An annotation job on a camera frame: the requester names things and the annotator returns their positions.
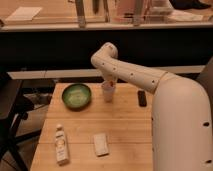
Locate white ceramic cup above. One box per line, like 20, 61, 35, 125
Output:
101, 81, 115, 102

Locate white lotion bottle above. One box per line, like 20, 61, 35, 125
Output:
55, 124, 69, 165

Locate white sponge block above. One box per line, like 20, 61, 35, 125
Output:
93, 133, 109, 157

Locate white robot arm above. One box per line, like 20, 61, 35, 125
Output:
91, 42, 213, 171

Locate black chair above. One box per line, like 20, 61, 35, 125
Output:
0, 71, 41, 171

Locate green ceramic bowl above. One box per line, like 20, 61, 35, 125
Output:
62, 83, 92, 110

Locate white paper sheet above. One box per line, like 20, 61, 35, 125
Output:
5, 6, 42, 21

